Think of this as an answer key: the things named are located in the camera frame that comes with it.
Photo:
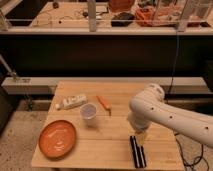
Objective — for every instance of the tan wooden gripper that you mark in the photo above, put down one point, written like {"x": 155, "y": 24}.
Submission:
{"x": 140, "y": 138}

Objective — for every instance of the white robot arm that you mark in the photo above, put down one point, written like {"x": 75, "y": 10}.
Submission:
{"x": 147, "y": 106}

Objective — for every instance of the clear plastic cup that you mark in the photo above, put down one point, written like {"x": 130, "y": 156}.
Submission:
{"x": 88, "y": 113}

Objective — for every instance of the orange ceramic plate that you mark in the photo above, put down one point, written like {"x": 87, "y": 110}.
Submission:
{"x": 57, "y": 139}

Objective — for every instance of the white tube bottle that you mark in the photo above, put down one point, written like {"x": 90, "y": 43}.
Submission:
{"x": 71, "y": 102}

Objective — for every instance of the black bag on bench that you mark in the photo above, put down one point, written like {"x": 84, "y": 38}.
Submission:
{"x": 122, "y": 19}

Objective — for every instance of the orange tool case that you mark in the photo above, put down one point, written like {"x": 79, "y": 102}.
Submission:
{"x": 152, "y": 18}

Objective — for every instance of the orange handled knife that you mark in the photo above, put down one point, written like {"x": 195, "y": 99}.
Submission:
{"x": 104, "y": 104}

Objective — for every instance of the metal clamp bracket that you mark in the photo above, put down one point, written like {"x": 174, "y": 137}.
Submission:
{"x": 12, "y": 73}

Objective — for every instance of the white vertical post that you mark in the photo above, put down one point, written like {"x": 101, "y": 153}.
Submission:
{"x": 92, "y": 15}

